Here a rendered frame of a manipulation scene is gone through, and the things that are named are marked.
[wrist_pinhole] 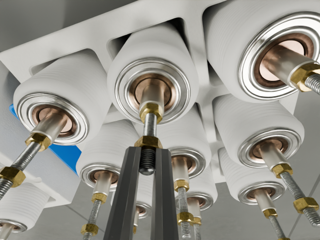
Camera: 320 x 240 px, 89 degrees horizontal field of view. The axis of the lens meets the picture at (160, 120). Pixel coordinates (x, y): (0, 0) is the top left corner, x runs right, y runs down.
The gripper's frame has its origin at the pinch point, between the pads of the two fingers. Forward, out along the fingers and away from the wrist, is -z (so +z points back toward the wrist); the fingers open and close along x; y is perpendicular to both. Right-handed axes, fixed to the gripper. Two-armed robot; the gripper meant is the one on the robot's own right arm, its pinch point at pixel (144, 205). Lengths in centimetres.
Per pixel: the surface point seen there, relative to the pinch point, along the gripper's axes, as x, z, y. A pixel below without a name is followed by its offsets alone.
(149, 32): 0.9, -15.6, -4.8
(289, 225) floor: -92, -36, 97
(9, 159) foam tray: 28.9, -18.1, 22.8
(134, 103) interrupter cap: 1.8, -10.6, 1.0
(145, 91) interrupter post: 0.7, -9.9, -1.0
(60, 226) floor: 51, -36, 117
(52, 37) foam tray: 12.6, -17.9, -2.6
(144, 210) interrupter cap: -0.4, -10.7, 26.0
